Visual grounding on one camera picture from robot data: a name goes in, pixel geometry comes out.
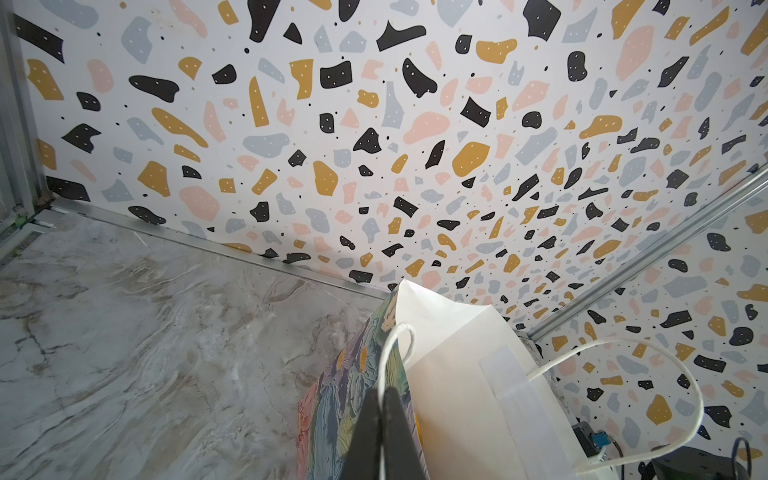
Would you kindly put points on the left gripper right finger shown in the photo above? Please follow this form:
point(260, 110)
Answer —
point(400, 460)

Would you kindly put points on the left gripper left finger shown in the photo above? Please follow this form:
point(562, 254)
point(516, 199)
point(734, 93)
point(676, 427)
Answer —
point(363, 458)

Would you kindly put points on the floral paper bag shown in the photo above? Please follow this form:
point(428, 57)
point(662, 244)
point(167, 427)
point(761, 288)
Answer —
point(477, 404)

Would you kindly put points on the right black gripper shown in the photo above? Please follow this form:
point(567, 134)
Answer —
point(688, 463)

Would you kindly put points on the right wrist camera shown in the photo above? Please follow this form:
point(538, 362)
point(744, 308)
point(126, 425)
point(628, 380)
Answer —
point(594, 443)

